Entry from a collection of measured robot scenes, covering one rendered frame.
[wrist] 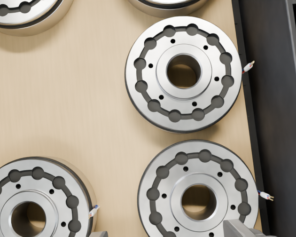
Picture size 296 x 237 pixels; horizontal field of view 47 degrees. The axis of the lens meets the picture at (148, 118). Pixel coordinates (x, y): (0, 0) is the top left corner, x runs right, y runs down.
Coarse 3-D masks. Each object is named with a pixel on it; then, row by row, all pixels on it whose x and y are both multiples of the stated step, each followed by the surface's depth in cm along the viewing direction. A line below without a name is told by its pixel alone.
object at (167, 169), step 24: (192, 144) 29; (216, 144) 29; (168, 168) 29; (192, 168) 29; (216, 168) 28; (240, 168) 28; (144, 192) 28; (168, 192) 28; (240, 192) 28; (144, 216) 28; (168, 216) 28; (240, 216) 28
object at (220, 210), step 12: (180, 180) 28; (192, 180) 28; (204, 180) 28; (216, 180) 28; (180, 192) 28; (216, 192) 28; (180, 204) 28; (216, 204) 28; (180, 216) 28; (216, 216) 28; (192, 228) 28; (204, 228) 28
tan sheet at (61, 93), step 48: (96, 0) 33; (0, 48) 33; (48, 48) 33; (96, 48) 33; (0, 96) 33; (48, 96) 33; (96, 96) 32; (240, 96) 32; (0, 144) 32; (48, 144) 32; (96, 144) 32; (144, 144) 32; (240, 144) 32; (96, 192) 32; (192, 192) 31
